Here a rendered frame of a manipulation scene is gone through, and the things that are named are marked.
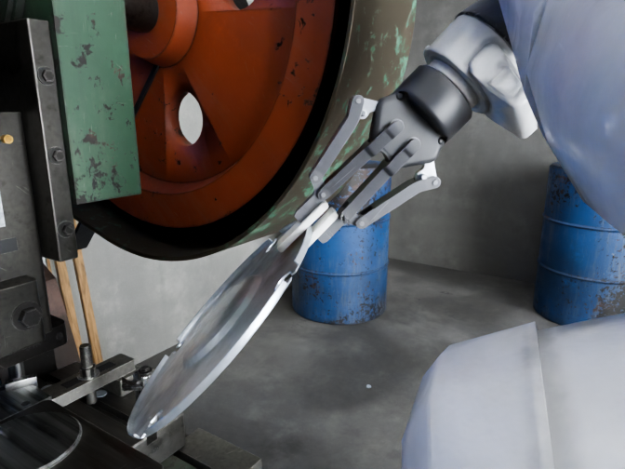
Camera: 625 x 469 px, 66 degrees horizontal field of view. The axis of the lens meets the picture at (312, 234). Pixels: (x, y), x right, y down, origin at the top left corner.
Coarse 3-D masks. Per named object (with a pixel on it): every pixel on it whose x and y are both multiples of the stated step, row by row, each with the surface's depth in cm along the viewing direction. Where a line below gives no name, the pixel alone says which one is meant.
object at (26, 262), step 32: (0, 128) 55; (0, 160) 55; (0, 192) 56; (32, 192) 59; (0, 224) 56; (32, 224) 59; (0, 256) 57; (32, 256) 60; (0, 288) 55; (32, 288) 57; (0, 320) 55; (32, 320) 56; (0, 352) 55
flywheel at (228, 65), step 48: (192, 0) 75; (240, 0) 86; (288, 0) 67; (336, 0) 60; (144, 48) 80; (192, 48) 79; (240, 48) 73; (288, 48) 69; (336, 48) 62; (240, 96) 75; (288, 96) 66; (144, 144) 90; (192, 144) 83; (240, 144) 77; (288, 144) 68; (144, 192) 87; (192, 192) 81; (240, 192) 75
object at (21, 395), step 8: (0, 392) 69; (8, 392) 69; (16, 392) 69; (24, 392) 69; (32, 392) 69; (40, 392) 69; (0, 400) 67; (8, 400) 67; (16, 400) 67; (24, 400) 67; (32, 400) 67; (40, 400) 67; (0, 408) 65; (8, 408) 65; (16, 408) 65; (24, 408) 65; (0, 416) 63; (8, 416) 63
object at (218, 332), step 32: (288, 224) 60; (256, 256) 66; (288, 256) 50; (224, 288) 67; (256, 288) 51; (192, 320) 66; (224, 320) 49; (256, 320) 40; (192, 352) 51; (224, 352) 43; (160, 384) 55; (192, 384) 44; (160, 416) 44
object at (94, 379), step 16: (80, 352) 77; (80, 368) 77; (96, 368) 80; (112, 368) 80; (128, 368) 82; (64, 384) 75; (80, 384) 75; (96, 384) 77; (112, 384) 82; (64, 400) 73; (96, 400) 79
